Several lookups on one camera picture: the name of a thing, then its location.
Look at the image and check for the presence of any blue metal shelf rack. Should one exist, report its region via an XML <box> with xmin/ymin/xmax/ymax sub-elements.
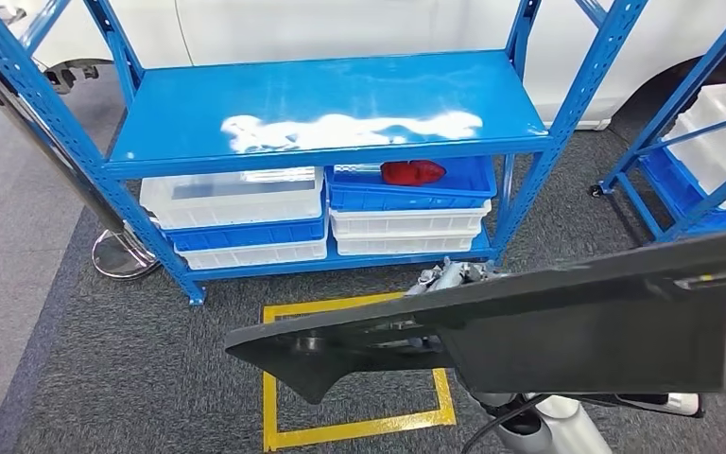
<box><xmin>0</xmin><ymin>0</ymin><xmax>652</xmax><ymax>307</ymax></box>

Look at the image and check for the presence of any red tail light part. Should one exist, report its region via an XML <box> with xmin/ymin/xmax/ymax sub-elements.
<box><xmin>380</xmin><ymin>160</ymin><xmax>447</xmax><ymax>187</ymax></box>

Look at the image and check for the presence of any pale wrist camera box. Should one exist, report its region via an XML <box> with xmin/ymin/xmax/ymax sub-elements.
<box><xmin>663</xmin><ymin>393</ymin><xmax>703</xmax><ymax>416</ymax></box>

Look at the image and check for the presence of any yellow floor tape square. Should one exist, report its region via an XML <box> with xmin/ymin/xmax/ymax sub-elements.
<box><xmin>261</xmin><ymin>290</ymin><xmax>458</xmax><ymax>454</ymax></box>

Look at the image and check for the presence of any black camera mounting bracket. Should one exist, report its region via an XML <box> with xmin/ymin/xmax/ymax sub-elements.
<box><xmin>560</xmin><ymin>393</ymin><xmax>707</xmax><ymax>420</ymax></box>

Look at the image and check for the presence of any chrome base stanchion pole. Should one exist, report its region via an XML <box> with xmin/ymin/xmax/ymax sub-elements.
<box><xmin>0</xmin><ymin>58</ymin><xmax>163</xmax><ymax>280</ymax></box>

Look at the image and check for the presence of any blue wheeled rack cart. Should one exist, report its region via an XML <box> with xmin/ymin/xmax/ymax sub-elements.
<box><xmin>572</xmin><ymin>0</ymin><xmax>726</xmax><ymax>244</ymax></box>

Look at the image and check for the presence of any white car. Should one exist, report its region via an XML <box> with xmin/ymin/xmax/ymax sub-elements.
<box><xmin>0</xmin><ymin>0</ymin><xmax>726</xmax><ymax>131</ymax></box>

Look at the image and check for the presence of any black cable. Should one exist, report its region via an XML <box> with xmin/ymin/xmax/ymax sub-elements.
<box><xmin>459</xmin><ymin>393</ymin><xmax>552</xmax><ymax>454</ymax></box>

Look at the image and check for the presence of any black plastic frame part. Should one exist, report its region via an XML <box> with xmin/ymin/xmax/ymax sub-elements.
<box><xmin>223</xmin><ymin>226</ymin><xmax>726</xmax><ymax>406</ymax></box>

